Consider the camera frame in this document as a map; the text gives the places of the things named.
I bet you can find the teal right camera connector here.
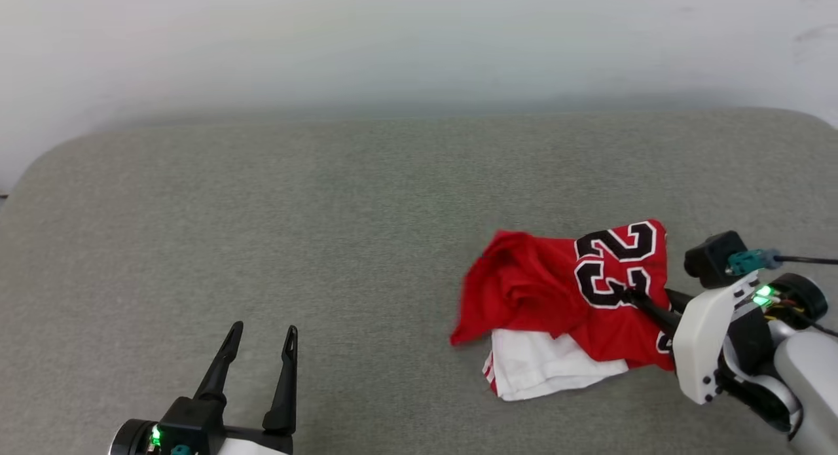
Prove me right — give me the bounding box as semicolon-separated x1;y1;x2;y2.
726;248;781;276

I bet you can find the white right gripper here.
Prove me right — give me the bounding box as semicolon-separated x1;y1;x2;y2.
621;272;801;433

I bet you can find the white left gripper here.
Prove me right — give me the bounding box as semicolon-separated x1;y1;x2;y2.
194;321;299;455

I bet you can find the red and white basketball jersey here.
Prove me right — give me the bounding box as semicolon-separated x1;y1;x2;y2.
449;219;678;402

